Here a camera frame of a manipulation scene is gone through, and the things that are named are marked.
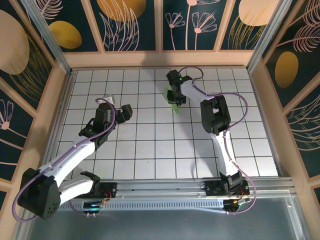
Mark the light green paper sheet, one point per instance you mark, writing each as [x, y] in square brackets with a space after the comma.
[177, 110]

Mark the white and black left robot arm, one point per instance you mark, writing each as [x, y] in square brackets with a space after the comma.
[70, 156]

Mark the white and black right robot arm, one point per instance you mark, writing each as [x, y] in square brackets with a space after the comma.
[225, 155]

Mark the white black-grid table mat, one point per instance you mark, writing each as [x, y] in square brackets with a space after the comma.
[150, 165]

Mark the grey translucent front panel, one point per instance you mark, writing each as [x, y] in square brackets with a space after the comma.
[160, 225]

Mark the aluminium left side rail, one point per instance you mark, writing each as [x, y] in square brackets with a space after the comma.
[58, 125]

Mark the aluminium rail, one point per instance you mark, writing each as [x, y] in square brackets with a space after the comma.
[260, 100]
[58, 125]
[162, 186]

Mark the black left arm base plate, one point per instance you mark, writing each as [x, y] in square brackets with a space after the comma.
[110, 187]

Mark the aluminium right side rail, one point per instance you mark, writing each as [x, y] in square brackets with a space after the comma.
[260, 100]

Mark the aluminium front rail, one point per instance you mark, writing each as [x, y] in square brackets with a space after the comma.
[162, 186]

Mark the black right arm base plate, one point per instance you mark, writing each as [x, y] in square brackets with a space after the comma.
[212, 188]

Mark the aluminium left corner post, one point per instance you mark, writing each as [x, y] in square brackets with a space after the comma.
[48, 37]

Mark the aluminium corner post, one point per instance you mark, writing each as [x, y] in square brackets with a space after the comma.
[268, 37]
[48, 37]

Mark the aluminium right corner post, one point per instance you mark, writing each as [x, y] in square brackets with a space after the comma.
[268, 37]

